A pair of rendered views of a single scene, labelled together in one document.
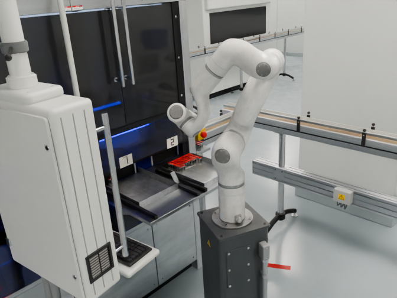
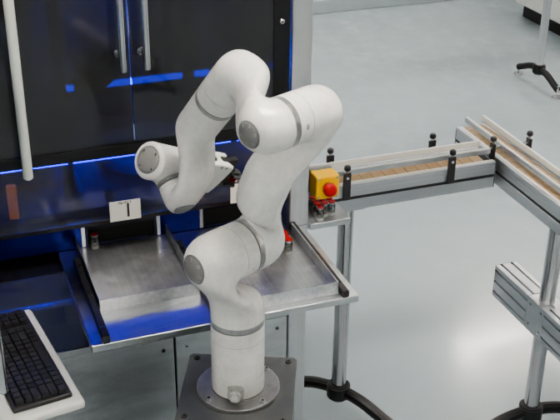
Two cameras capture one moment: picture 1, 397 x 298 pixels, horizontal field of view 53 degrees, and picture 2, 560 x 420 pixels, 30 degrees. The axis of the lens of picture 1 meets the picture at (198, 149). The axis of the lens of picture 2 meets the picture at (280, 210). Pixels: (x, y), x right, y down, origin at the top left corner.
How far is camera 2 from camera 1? 1.13 m
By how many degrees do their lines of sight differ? 23
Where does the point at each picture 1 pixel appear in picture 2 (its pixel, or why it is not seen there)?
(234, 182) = (227, 322)
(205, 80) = (191, 116)
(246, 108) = (246, 192)
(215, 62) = (205, 89)
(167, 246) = not seen: hidden behind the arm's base
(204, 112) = (188, 175)
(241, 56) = (237, 93)
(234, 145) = (218, 256)
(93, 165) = not seen: outside the picture
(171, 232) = not seen: hidden behind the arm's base
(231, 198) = (222, 351)
